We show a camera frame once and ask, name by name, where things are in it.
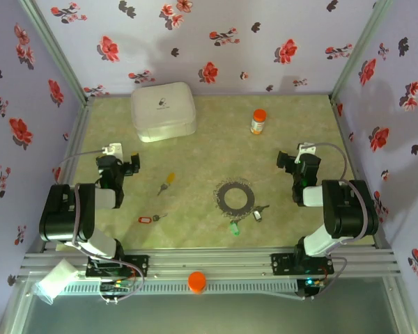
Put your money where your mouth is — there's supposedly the orange round cap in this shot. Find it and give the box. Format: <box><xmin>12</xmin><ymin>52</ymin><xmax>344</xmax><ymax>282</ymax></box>
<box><xmin>187</xmin><ymin>271</ymin><xmax>208</xmax><ymax>295</ymax></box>

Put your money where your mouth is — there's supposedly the clear plastic bag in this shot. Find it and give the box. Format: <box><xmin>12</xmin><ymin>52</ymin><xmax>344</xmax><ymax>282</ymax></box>
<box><xmin>34</xmin><ymin>259</ymin><xmax>77</xmax><ymax>306</ymax></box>

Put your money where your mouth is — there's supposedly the aluminium frame post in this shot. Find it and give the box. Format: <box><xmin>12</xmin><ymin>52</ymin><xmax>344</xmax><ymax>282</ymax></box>
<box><xmin>18</xmin><ymin>0</ymin><xmax>95</xmax><ymax>105</ymax></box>
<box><xmin>330</xmin><ymin>0</ymin><xmax>394</xmax><ymax>102</ymax></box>

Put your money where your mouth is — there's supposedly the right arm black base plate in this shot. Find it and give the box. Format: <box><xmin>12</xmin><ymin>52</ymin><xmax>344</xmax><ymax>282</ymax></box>
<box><xmin>270</xmin><ymin>253</ymin><xmax>335</xmax><ymax>276</ymax></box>

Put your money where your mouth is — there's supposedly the black keyring with metal rings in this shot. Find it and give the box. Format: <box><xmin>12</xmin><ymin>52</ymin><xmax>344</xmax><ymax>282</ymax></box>
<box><xmin>214</xmin><ymin>176</ymin><xmax>258</xmax><ymax>221</ymax></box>

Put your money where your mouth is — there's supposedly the white medicine storage box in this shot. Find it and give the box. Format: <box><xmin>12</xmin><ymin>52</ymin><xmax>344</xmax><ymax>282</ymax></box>
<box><xmin>131</xmin><ymin>81</ymin><xmax>197</xmax><ymax>143</ymax></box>

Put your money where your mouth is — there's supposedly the key with red tag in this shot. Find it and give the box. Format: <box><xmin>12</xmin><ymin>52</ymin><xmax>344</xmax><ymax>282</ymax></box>
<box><xmin>137</xmin><ymin>212</ymin><xmax>169</xmax><ymax>225</ymax></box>

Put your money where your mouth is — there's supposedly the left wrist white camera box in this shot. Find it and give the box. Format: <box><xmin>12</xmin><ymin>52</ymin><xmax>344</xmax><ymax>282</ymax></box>
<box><xmin>102</xmin><ymin>142</ymin><xmax>123</xmax><ymax>158</ymax></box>

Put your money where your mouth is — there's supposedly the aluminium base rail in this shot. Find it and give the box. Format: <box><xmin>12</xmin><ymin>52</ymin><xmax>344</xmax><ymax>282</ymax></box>
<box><xmin>19</xmin><ymin>246</ymin><xmax>401</xmax><ymax>280</ymax></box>

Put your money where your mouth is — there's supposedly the aluminium side rail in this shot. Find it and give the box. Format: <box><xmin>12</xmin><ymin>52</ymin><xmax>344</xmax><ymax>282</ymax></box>
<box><xmin>330</xmin><ymin>95</ymin><xmax>394</xmax><ymax>250</ymax></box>
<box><xmin>38</xmin><ymin>97</ymin><xmax>95</xmax><ymax>253</ymax></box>

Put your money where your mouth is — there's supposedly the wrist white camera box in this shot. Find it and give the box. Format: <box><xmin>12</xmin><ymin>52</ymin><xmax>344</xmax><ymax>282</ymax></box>
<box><xmin>102</xmin><ymin>142</ymin><xmax>123</xmax><ymax>158</ymax></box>
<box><xmin>295</xmin><ymin>141</ymin><xmax>317</xmax><ymax>164</ymax></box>

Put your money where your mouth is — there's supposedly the white slotted cable duct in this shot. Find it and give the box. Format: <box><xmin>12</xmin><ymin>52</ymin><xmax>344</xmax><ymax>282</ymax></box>
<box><xmin>64</xmin><ymin>280</ymin><xmax>299</xmax><ymax>294</ymax></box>

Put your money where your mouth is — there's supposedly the yellow headed key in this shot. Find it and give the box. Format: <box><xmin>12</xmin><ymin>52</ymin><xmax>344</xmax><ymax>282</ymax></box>
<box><xmin>156</xmin><ymin>172</ymin><xmax>177</xmax><ymax>197</ymax></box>

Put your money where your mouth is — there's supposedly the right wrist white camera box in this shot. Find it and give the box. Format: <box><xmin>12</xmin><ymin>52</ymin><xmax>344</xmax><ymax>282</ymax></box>
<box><xmin>295</xmin><ymin>141</ymin><xmax>317</xmax><ymax>164</ymax></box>

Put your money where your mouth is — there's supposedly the key with grey tag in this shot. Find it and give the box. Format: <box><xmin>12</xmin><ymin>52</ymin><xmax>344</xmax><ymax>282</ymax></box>
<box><xmin>251</xmin><ymin>203</ymin><xmax>271</xmax><ymax>223</ymax></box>

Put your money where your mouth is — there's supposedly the orange capped pill bottle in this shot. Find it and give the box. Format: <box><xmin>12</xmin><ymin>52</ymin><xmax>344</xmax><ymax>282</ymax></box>
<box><xmin>249</xmin><ymin>109</ymin><xmax>268</xmax><ymax>136</ymax></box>

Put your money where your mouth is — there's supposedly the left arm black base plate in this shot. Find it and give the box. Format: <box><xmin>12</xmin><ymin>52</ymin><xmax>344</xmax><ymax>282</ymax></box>
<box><xmin>86</xmin><ymin>255</ymin><xmax>150</xmax><ymax>278</ymax></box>

